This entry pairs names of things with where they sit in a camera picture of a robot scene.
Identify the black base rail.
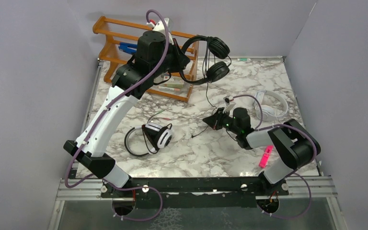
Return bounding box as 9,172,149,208
101,176,289,209

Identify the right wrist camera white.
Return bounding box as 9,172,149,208
223,96,236,114

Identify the thin black headphone cable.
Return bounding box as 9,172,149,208
191,38,233,139

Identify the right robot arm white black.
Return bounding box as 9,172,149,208
203,107,321,195

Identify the white over-ear headphones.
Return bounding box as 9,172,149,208
253,90,288,121

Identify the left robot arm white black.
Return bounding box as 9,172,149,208
63,31,190,197

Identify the black red headset cable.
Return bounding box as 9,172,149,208
147,109,173,126

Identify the white black gaming headset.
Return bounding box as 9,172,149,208
124,122,173,157

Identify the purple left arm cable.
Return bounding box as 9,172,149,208
64,9,171,222

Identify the wooden orange shelf rack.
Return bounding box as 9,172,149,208
92,16,199,102

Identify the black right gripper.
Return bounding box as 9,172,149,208
202,107,240,135

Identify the orange tipped white marker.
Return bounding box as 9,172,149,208
158,86,181,92

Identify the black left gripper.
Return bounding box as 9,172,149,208
150,38,191,78

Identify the small black on-ear headphones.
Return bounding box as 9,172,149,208
179,35,231,85

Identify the blue black hand tool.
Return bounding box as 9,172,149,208
118,42,138,55

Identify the small white red box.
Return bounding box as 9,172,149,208
162,76,184,89

